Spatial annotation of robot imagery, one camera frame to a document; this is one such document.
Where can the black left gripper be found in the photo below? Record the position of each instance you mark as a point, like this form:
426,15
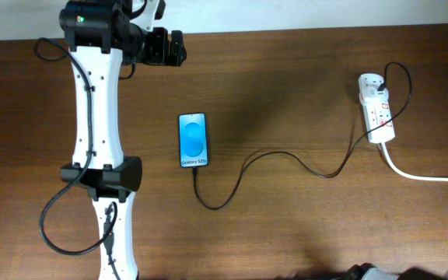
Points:
160,55

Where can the blue Galaxy smartphone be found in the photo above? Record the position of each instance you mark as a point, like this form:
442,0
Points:
193,140

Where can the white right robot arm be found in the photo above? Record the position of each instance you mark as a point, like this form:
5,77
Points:
370,272

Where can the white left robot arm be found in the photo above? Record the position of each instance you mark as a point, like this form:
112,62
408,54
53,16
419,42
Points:
103,36

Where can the white charger plug adapter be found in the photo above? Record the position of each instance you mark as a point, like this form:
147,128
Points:
369,86

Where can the white power strip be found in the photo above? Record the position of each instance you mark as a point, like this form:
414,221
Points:
377,117

